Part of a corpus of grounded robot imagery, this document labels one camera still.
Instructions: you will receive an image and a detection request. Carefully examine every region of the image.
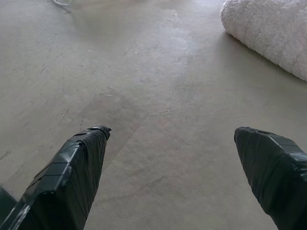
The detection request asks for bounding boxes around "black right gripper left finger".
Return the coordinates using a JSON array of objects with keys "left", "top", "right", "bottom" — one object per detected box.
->
[{"left": 0, "top": 124, "right": 113, "bottom": 230}]

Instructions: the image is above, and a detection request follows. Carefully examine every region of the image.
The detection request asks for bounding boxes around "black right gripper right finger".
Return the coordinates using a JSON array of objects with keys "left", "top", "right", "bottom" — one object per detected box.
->
[{"left": 234, "top": 126, "right": 307, "bottom": 230}]

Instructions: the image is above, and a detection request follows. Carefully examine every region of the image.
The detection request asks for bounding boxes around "white fluffy towel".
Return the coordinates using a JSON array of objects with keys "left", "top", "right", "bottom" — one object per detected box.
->
[{"left": 220, "top": 0, "right": 307, "bottom": 82}]

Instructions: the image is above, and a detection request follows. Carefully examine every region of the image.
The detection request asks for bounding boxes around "white cloth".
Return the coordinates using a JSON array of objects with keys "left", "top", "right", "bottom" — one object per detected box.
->
[{"left": 51, "top": 0, "right": 73, "bottom": 14}]

